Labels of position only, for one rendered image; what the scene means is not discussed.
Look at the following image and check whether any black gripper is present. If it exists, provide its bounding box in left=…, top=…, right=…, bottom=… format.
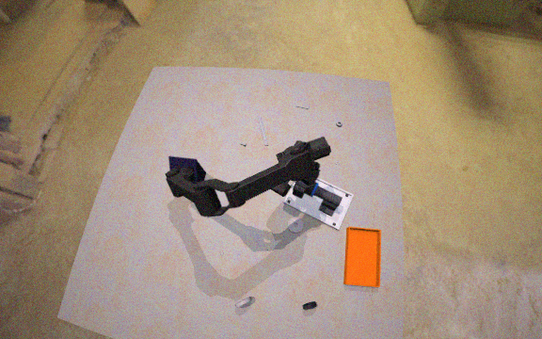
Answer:
left=271, top=140, right=303, bottom=197

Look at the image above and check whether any orange rectangular tray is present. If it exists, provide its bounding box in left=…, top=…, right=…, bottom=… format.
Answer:
left=343, top=227, right=381, bottom=287

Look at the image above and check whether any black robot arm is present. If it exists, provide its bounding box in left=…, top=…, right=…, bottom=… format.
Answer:
left=165, top=137, right=331, bottom=217

